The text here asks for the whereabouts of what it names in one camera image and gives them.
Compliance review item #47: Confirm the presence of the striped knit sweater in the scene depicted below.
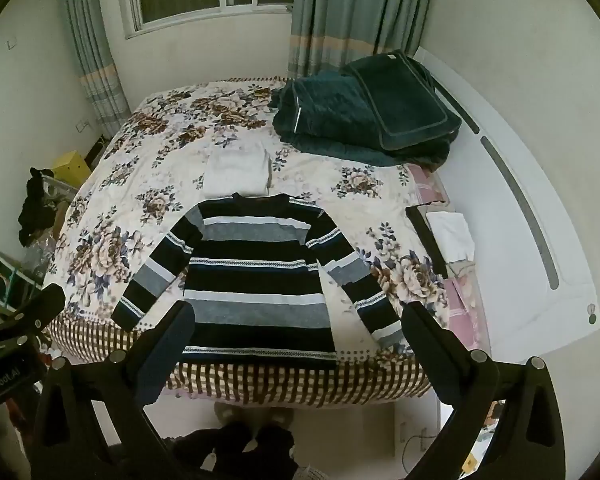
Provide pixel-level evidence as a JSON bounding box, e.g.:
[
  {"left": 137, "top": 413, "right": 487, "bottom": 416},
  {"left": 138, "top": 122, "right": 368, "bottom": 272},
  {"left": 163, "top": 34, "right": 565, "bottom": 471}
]
[{"left": 111, "top": 192, "right": 416, "bottom": 368}]

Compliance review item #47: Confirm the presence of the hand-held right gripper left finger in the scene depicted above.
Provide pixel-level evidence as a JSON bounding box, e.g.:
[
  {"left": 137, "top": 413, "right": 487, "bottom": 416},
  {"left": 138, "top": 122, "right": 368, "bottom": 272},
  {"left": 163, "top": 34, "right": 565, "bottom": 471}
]
[{"left": 30, "top": 301, "right": 196, "bottom": 480}]

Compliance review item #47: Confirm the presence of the floral bedspread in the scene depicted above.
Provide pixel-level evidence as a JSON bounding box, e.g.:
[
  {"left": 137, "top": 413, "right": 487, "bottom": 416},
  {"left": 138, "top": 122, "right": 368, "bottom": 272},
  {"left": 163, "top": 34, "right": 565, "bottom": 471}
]
[{"left": 42, "top": 77, "right": 451, "bottom": 408}]

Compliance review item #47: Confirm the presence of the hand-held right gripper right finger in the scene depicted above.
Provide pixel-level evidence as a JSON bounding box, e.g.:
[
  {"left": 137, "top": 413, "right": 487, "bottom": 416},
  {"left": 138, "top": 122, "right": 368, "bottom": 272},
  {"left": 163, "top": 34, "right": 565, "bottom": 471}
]
[{"left": 401, "top": 303, "right": 566, "bottom": 480}]

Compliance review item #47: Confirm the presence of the fuzzy slipper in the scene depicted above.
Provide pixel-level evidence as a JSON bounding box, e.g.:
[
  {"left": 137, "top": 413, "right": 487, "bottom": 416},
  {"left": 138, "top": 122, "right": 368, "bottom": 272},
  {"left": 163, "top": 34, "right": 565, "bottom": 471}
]
[
  {"left": 215, "top": 404, "right": 253, "bottom": 428},
  {"left": 260, "top": 407, "right": 295, "bottom": 428}
]

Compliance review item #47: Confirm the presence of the small white folded cloth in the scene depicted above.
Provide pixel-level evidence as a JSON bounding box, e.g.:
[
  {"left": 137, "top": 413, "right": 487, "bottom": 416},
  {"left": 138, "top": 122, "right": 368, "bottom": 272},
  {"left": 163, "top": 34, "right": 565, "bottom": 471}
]
[{"left": 426, "top": 211, "right": 476, "bottom": 261}]

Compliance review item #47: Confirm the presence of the yellow box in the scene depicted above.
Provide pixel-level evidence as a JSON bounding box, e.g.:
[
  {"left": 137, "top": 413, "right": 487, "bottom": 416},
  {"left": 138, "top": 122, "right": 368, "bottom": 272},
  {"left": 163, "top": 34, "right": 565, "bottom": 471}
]
[{"left": 52, "top": 151, "right": 92, "bottom": 186}]

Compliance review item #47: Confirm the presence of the floor cable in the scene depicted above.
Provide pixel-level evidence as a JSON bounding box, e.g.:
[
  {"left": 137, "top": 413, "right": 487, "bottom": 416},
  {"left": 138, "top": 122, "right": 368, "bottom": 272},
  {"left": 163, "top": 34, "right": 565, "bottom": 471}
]
[{"left": 402, "top": 427, "right": 431, "bottom": 461}]

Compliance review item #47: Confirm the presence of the pink bed sheet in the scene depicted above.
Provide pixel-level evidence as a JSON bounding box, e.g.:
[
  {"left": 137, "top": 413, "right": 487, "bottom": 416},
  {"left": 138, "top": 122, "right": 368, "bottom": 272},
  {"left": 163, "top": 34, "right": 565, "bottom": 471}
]
[{"left": 405, "top": 162, "right": 491, "bottom": 351}]

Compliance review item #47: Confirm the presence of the dark green quilt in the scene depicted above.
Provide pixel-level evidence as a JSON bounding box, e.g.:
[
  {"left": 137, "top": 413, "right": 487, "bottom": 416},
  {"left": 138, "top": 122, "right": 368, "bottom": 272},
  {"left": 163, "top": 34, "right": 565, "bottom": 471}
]
[{"left": 268, "top": 70, "right": 453, "bottom": 168}]

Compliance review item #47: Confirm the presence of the green box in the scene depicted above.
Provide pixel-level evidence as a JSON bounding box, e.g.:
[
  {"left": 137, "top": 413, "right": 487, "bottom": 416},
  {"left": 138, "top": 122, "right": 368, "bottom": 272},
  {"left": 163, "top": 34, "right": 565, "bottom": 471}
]
[{"left": 0, "top": 242, "right": 43, "bottom": 311}]

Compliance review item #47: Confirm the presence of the black strip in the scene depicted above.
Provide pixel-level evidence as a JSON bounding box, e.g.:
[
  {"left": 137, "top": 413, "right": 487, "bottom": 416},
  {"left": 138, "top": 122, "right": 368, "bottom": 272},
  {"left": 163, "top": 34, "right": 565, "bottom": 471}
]
[{"left": 406, "top": 202, "right": 451, "bottom": 278}]

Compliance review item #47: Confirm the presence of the grey-green curtain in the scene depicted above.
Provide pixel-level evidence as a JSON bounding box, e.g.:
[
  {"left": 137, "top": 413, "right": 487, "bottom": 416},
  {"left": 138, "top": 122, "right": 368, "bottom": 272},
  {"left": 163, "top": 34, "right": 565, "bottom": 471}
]
[
  {"left": 287, "top": 0, "right": 438, "bottom": 78},
  {"left": 62, "top": 0, "right": 131, "bottom": 138}
]

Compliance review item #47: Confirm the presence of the white headboard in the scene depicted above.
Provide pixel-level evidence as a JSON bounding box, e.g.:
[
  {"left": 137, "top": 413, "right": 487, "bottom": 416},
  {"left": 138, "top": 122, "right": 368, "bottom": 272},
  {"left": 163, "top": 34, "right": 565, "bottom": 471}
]
[{"left": 412, "top": 47, "right": 600, "bottom": 356}]

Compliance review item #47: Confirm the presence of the dark green pillow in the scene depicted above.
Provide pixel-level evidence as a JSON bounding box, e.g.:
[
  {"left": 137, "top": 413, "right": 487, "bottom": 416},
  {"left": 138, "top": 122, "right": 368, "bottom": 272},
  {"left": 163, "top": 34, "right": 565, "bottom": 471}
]
[{"left": 342, "top": 50, "right": 463, "bottom": 152}]

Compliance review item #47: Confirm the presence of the black clothing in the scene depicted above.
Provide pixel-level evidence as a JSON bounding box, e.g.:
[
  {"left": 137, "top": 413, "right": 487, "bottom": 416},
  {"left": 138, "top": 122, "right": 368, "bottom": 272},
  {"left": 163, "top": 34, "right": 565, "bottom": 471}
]
[{"left": 19, "top": 165, "right": 56, "bottom": 246}]

